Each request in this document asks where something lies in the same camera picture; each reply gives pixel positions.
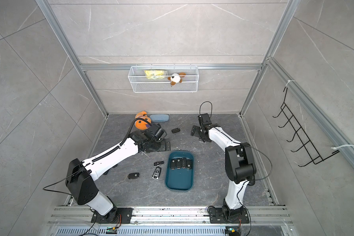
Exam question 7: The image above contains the orange plush toy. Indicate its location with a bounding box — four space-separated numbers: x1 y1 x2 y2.
135 111 151 130

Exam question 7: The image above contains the Mercedes key chrome black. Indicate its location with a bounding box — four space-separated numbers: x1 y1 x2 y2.
153 161 164 167

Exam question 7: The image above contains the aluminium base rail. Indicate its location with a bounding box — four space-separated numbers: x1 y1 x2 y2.
42 206 297 236

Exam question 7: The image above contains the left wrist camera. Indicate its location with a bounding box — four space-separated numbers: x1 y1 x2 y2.
148 124 167 142

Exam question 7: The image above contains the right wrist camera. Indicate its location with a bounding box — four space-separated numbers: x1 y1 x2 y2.
198 113 212 127

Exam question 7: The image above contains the black wall hook rack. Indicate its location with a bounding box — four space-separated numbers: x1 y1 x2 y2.
272 87 340 168

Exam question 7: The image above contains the teal storage box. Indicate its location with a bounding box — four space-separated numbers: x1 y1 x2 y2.
165 150 194 192

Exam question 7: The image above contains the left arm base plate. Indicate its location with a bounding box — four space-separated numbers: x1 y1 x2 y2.
91 207 133 224

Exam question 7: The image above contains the white wire basket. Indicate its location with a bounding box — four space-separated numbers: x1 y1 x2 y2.
128 65 199 93

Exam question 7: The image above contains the light blue glasses case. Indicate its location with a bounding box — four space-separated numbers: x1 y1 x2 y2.
149 114 169 123

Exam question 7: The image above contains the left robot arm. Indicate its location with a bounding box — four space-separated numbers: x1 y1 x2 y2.
65 130 171 217

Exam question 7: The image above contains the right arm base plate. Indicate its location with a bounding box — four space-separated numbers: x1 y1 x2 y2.
207 206 250 224

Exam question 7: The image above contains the BMW key silver black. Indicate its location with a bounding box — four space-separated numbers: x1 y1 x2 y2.
152 167 162 180

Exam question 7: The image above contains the black flip key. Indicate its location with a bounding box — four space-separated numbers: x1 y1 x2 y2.
170 159 177 170

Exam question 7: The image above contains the brown white plush dog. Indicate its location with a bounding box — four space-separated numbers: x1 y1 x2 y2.
168 72 186 86

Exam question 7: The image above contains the yellow plush in basket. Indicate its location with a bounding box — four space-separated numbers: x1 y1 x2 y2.
144 70 168 80

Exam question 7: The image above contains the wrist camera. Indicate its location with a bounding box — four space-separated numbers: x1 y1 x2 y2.
148 124 167 142
198 113 212 127

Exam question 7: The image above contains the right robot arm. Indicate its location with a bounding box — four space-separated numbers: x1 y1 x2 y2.
191 125 257 221

